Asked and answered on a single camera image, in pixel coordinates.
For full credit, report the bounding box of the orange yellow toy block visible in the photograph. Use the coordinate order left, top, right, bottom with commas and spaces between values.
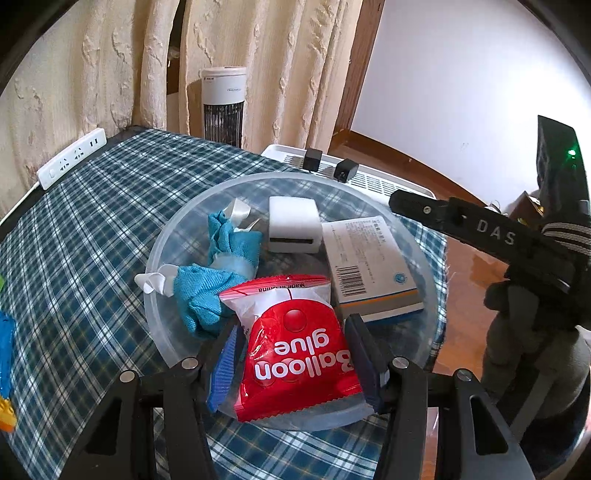
0, 397, 17, 433

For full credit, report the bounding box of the dark blue snack packet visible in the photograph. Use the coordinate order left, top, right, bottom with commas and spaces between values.
0, 312, 15, 399

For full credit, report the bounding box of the white medicine box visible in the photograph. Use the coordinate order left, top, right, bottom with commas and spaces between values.
322, 216, 424, 323

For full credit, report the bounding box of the red balloon glue packet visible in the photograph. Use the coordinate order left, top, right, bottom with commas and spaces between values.
219, 274, 362, 422

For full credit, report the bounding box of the teal towel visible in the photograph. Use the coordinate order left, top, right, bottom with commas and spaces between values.
173, 210, 263, 338

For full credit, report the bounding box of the white sponge block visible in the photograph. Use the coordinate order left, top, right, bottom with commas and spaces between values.
267, 196, 322, 254

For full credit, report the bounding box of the plaid blue tablecloth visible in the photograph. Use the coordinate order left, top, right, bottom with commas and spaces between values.
1, 129, 388, 479

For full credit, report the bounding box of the clear plastic bowl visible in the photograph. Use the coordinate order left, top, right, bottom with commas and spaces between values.
144, 172, 446, 431

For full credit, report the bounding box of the black power adapter right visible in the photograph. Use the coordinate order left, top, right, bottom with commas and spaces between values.
332, 158, 359, 183

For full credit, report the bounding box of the black power adapter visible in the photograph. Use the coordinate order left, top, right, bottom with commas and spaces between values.
301, 148, 322, 172
332, 158, 359, 183

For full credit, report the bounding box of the black power adapter left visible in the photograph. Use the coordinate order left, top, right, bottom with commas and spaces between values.
301, 148, 322, 172

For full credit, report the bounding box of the white power strip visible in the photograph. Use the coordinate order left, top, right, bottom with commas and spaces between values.
37, 128, 106, 190

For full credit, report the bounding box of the white tower fan heater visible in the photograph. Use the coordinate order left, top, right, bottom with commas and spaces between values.
201, 66, 246, 148

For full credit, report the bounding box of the beige patterned curtain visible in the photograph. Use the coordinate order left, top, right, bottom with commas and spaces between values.
1, 1, 362, 211

